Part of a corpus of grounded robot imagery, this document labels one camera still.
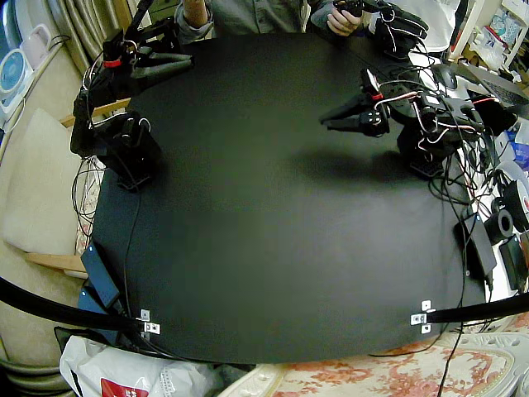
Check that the black computer mouse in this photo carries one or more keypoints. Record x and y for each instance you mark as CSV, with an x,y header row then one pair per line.
x,y
446,76

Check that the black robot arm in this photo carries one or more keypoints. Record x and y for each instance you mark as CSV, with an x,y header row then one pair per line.
x,y
446,124
132,153

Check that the person's right forearm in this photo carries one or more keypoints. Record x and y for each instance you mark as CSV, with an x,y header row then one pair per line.
x,y
194,35

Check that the person's right hand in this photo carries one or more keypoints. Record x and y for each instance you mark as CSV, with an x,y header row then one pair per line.
x,y
196,11

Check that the person's left hand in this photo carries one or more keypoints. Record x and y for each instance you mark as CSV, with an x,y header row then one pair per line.
x,y
343,22

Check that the gold curtain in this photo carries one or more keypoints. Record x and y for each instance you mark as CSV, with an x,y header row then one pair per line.
x,y
82,25

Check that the grey mouse pad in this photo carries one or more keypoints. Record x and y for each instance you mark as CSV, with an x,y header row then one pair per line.
x,y
454,94

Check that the pale pink electric kettle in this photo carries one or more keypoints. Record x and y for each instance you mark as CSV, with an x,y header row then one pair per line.
x,y
37,47

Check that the person's torso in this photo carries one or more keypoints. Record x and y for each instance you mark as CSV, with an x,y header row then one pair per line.
x,y
256,16

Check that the black table mat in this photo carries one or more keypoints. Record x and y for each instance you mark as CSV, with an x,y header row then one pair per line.
x,y
264,207

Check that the white blue desk fan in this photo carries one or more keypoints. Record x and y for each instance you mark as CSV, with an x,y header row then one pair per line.
x,y
12,76

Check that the dark laptop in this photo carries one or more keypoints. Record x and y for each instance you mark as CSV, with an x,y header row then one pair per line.
x,y
500,87

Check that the blue package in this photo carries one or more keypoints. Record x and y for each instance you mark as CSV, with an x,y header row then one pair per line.
x,y
520,149

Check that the cream chair cushion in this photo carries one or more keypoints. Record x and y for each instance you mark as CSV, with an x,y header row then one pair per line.
x,y
41,186

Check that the black tape roll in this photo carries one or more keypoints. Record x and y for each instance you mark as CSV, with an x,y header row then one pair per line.
x,y
494,229

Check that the black filament spool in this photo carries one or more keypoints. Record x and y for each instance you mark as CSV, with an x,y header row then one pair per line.
x,y
518,194

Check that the white cluttered shelf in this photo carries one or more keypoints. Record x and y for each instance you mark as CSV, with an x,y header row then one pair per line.
x,y
508,25

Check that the black rectangular box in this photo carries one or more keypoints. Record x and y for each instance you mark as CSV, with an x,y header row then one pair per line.
x,y
512,262

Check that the white floral upholstered furniture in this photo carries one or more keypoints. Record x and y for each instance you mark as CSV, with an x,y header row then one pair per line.
x,y
372,372

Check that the white plastic bag red print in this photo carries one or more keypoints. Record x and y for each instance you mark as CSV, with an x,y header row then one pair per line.
x,y
124,364

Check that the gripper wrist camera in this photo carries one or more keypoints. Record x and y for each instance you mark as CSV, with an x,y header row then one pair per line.
x,y
113,46
369,81

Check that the silver metal bracket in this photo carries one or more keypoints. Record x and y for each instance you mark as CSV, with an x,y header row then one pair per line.
x,y
425,329
144,314
152,328
417,319
426,306

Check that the black camera stand bar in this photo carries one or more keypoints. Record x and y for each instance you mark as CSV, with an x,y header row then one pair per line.
x,y
62,308
475,312

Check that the wooden chair frame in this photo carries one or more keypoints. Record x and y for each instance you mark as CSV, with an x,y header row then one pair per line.
x,y
53,261

